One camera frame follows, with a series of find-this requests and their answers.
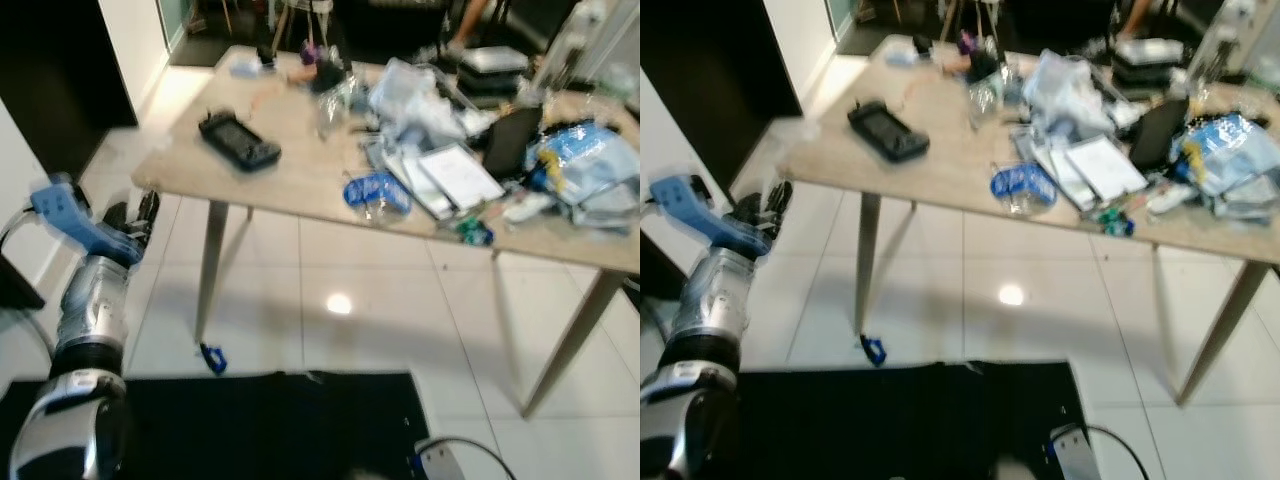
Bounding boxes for black handheld game console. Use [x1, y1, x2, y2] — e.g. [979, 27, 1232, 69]
[847, 100, 932, 164]
[198, 111, 283, 174]

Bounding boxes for light wooden table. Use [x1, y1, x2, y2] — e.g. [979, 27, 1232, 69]
[130, 44, 641, 419]
[775, 34, 1280, 408]

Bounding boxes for blue crumpled plastic bag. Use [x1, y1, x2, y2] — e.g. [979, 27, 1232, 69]
[1180, 112, 1280, 198]
[527, 121, 641, 208]

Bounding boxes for clear drinking glass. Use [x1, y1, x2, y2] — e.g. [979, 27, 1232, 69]
[314, 84, 352, 140]
[964, 74, 1002, 132]

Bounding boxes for white remote control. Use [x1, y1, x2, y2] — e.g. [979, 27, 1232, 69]
[1147, 182, 1197, 215]
[502, 191, 555, 224]

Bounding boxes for black pen cup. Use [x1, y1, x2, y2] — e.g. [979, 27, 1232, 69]
[309, 54, 347, 96]
[964, 44, 1001, 83]

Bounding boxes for black floor mat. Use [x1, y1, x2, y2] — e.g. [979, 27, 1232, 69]
[0, 371, 433, 480]

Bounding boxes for crushed blue-label plastic bottle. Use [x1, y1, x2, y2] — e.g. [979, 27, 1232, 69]
[989, 161, 1060, 217]
[342, 171, 414, 225]

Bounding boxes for tall clear plastic bottle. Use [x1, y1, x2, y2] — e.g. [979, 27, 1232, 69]
[534, 0, 613, 93]
[1189, 0, 1263, 87]

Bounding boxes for wooden legged stool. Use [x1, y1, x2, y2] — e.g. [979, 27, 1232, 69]
[940, 0, 1004, 43]
[270, 0, 338, 53]

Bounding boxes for stacked black food containers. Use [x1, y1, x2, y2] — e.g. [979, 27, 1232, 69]
[1111, 37, 1187, 92]
[457, 44, 532, 102]

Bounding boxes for clear crumpled plastic bag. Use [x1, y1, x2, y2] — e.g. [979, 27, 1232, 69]
[368, 57, 473, 143]
[1019, 49, 1118, 137]

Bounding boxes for person's bare leg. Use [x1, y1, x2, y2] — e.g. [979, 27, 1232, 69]
[444, 0, 493, 51]
[1119, 0, 1158, 42]

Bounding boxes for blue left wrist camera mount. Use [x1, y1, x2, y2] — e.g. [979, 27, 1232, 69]
[650, 174, 773, 257]
[30, 180, 143, 267]

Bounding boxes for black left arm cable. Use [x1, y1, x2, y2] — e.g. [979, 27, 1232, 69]
[0, 205, 47, 263]

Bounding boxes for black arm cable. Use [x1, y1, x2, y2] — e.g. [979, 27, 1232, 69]
[0, 205, 47, 263]
[428, 436, 518, 480]
[1084, 424, 1153, 480]

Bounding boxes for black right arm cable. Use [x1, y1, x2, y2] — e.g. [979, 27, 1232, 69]
[428, 436, 518, 480]
[1084, 424, 1153, 480]

